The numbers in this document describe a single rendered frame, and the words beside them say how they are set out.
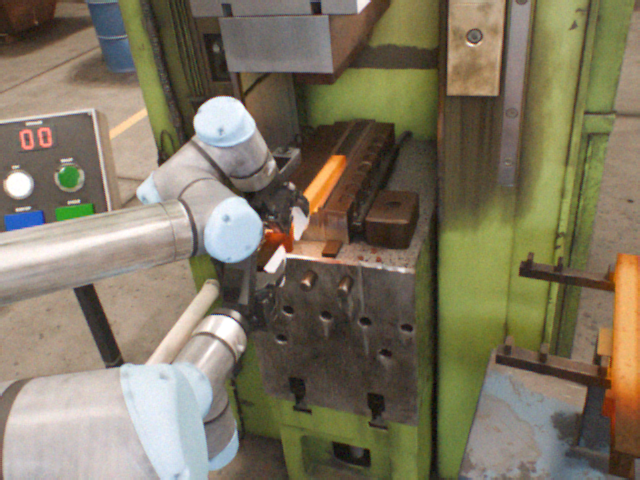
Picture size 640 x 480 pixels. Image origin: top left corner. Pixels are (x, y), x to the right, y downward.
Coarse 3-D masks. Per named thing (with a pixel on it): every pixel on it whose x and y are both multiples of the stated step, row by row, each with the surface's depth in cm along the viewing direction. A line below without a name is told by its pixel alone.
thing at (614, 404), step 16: (624, 256) 98; (624, 272) 94; (624, 288) 91; (624, 304) 89; (624, 320) 86; (624, 336) 83; (624, 352) 81; (624, 368) 79; (624, 384) 77; (608, 400) 75; (624, 400) 74; (624, 416) 72; (624, 432) 70; (624, 448) 68; (624, 464) 69
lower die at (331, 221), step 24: (360, 120) 152; (312, 144) 148; (336, 144) 143; (360, 144) 141; (384, 144) 143; (312, 168) 135; (360, 168) 132; (336, 192) 125; (312, 216) 121; (336, 216) 119
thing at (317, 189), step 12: (336, 156) 135; (324, 168) 130; (336, 168) 130; (324, 180) 125; (312, 192) 121; (324, 192) 124; (312, 204) 118; (276, 240) 105; (288, 240) 106; (264, 252) 102; (288, 252) 107; (264, 264) 99
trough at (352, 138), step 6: (354, 126) 150; (360, 126) 152; (366, 126) 151; (354, 132) 150; (360, 132) 149; (348, 138) 146; (354, 138) 147; (342, 144) 142; (348, 144) 144; (354, 144) 144; (336, 150) 139; (342, 150) 142; (348, 150) 142
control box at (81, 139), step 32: (0, 128) 121; (32, 128) 121; (64, 128) 121; (96, 128) 122; (0, 160) 121; (32, 160) 122; (64, 160) 122; (96, 160) 122; (0, 192) 122; (32, 192) 122; (64, 192) 122; (96, 192) 122; (0, 224) 122
